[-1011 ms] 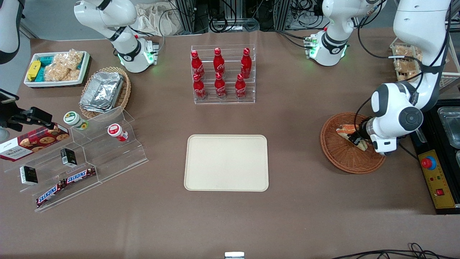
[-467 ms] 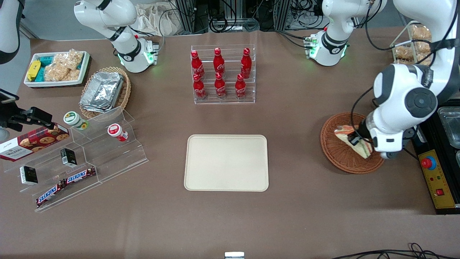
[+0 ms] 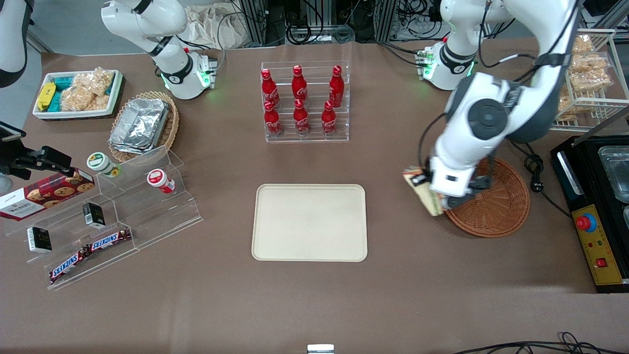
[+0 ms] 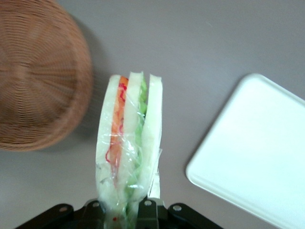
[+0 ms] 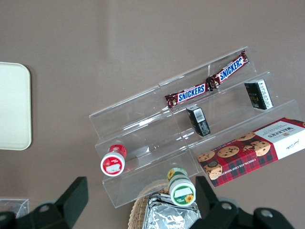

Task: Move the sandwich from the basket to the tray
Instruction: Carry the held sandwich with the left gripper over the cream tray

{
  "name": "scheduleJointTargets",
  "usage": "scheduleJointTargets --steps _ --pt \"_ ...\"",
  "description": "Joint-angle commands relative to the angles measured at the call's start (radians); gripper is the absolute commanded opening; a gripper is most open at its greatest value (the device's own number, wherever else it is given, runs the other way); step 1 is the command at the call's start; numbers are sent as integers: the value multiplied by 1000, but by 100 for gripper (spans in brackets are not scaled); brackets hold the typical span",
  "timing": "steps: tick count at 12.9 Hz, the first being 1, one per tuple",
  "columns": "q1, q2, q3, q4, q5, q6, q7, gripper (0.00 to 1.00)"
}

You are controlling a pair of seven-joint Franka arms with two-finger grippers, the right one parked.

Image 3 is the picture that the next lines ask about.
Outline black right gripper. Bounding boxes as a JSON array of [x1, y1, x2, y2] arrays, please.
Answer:
[[0, 143, 75, 181]]

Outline triangular sandwich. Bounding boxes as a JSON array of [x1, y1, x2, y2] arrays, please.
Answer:
[[402, 167, 446, 217]]

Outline round brown wicker basket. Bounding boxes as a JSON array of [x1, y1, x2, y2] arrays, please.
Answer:
[[442, 155, 531, 238]]

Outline oval light wicker basket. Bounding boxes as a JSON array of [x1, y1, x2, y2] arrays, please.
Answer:
[[108, 91, 180, 163]]

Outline beige rectangular tray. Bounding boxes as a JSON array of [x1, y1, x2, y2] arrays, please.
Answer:
[[252, 184, 368, 262]]

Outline red Walkers cookie box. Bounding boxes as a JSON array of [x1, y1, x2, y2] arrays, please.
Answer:
[[0, 169, 96, 222]]

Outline green lid cup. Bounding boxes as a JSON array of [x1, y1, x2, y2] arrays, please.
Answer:
[[87, 152, 122, 178]]

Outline white rectangular snack bin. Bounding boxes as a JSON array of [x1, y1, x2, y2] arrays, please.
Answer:
[[32, 69, 124, 121]]

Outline small black box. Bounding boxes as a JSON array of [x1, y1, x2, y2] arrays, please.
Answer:
[[82, 202, 106, 229], [27, 226, 53, 254]]

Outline yellow snack packet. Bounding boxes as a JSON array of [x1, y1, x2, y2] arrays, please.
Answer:
[[37, 82, 57, 112]]

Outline clear bag of rice crackers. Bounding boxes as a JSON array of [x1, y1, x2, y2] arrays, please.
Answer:
[[60, 66, 115, 112]]

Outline stacked aluminium foil containers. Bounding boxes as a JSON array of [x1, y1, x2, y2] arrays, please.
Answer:
[[109, 98, 171, 155]]

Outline Snickers bar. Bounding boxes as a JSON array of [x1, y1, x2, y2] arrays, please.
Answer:
[[49, 248, 92, 285], [87, 228, 133, 253]]

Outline red lid cup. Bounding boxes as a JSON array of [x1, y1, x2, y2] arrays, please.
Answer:
[[147, 169, 176, 194]]

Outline clear acrylic stepped display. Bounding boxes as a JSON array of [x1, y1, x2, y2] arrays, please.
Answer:
[[4, 145, 204, 291]]

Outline red cola bottle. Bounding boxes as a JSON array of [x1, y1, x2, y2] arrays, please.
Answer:
[[321, 101, 338, 136], [260, 69, 280, 109], [293, 98, 311, 136], [264, 101, 284, 137], [329, 65, 345, 108], [292, 65, 309, 104]]

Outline clear acrylic bottle rack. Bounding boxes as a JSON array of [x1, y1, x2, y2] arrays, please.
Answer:
[[260, 60, 350, 144]]

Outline clear bag of fried snacks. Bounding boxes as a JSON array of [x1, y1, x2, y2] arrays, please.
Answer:
[[569, 69, 613, 93], [572, 34, 594, 55], [569, 53, 609, 73], [556, 92, 574, 121]]

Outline black appliance with yellow panel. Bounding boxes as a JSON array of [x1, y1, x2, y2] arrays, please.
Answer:
[[550, 134, 629, 295]]

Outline metal pan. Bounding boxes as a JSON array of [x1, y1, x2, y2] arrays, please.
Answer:
[[598, 146, 629, 204]]

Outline white cloth bag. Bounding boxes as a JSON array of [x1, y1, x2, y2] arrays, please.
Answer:
[[183, 4, 247, 51]]

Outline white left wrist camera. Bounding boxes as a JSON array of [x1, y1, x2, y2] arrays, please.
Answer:
[[429, 156, 479, 198]]

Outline black power cable with plug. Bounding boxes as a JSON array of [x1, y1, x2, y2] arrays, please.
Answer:
[[508, 140, 573, 220]]

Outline black cables at arm base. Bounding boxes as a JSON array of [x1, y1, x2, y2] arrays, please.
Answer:
[[377, 41, 429, 67]]

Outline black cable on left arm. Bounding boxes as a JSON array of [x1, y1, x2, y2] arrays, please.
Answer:
[[417, 0, 566, 170]]

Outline black cables at table edge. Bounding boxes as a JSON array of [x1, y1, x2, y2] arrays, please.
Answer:
[[451, 331, 629, 354]]

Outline white wire snack rack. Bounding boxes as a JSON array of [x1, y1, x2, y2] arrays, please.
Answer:
[[550, 29, 629, 133]]

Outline coiled black background cables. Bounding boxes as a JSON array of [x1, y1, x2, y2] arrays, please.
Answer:
[[286, 0, 355, 46]]

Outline aluminium profile frame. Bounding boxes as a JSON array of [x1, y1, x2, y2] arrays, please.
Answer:
[[238, 0, 400, 48]]

